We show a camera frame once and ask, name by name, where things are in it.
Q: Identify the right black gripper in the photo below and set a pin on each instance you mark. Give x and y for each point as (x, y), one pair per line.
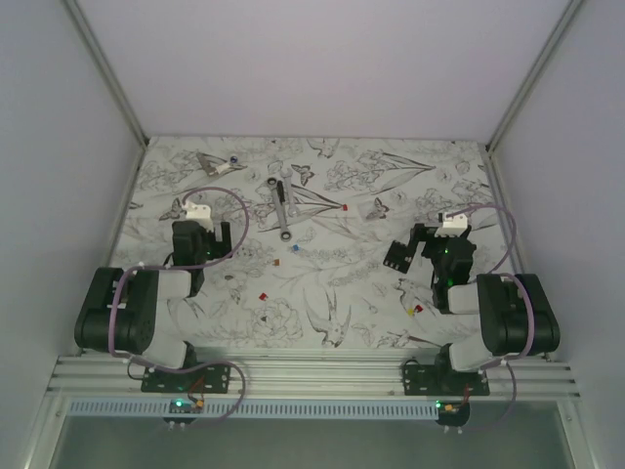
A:
(418, 234)

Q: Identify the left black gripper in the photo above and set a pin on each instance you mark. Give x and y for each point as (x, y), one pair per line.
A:
(219, 248)

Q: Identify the black fuse box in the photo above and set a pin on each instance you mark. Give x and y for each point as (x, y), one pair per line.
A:
(399, 257)

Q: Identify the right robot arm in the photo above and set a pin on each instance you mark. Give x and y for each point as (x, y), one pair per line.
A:
(516, 319)

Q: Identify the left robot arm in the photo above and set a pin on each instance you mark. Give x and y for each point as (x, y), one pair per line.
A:
(128, 314)

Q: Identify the yellow and red fuse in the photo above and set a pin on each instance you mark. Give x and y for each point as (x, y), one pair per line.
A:
(413, 311)

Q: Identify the silver ratchet wrench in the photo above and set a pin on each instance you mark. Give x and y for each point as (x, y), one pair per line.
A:
(284, 232)

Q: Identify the floral patterned mat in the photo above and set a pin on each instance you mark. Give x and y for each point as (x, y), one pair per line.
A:
(335, 292)

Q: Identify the left controller board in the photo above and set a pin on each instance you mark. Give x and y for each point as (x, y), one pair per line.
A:
(181, 406)

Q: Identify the controller board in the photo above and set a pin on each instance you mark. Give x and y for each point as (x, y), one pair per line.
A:
(453, 414)
(181, 406)

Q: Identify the right controller board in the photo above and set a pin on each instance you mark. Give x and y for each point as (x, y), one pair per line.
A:
(453, 414)

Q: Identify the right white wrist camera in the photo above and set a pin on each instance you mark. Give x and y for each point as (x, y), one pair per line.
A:
(452, 225)

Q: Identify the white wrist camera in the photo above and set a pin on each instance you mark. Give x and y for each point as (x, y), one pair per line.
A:
(452, 225)
(200, 214)

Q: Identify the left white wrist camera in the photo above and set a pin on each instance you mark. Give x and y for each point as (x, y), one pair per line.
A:
(200, 214)

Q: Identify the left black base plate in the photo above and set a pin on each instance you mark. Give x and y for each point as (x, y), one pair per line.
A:
(210, 380)

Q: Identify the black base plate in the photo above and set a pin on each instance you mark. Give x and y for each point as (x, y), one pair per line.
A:
(210, 380)
(432, 380)

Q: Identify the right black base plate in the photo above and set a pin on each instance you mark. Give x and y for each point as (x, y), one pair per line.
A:
(432, 380)

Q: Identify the aluminium rail frame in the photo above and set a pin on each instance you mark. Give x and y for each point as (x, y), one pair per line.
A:
(300, 373)

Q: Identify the white slotted cable duct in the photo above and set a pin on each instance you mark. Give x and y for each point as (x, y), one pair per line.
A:
(256, 408)

